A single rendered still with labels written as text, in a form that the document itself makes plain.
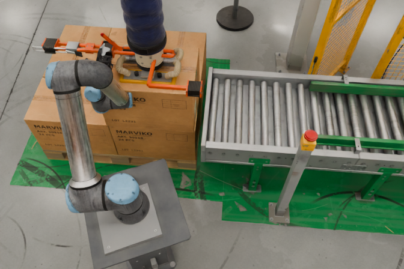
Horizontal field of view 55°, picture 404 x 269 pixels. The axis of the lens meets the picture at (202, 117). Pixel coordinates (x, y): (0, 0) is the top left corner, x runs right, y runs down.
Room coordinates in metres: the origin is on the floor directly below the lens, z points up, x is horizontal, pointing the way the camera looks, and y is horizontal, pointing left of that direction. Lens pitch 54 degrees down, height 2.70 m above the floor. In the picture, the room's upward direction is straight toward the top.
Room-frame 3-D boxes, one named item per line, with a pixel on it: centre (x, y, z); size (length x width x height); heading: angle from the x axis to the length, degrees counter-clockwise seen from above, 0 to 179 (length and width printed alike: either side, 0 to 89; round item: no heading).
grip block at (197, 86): (1.39, 0.04, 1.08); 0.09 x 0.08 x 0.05; 175
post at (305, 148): (1.11, -0.57, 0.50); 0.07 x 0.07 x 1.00; 85
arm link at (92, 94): (1.39, 0.60, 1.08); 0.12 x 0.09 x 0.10; 175
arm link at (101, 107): (1.39, 0.58, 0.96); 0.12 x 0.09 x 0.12; 94
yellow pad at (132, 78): (1.58, 0.33, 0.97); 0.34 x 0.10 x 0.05; 85
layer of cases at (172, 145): (2.01, 0.60, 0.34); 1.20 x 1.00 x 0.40; 85
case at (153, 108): (1.67, 0.33, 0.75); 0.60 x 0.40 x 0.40; 85
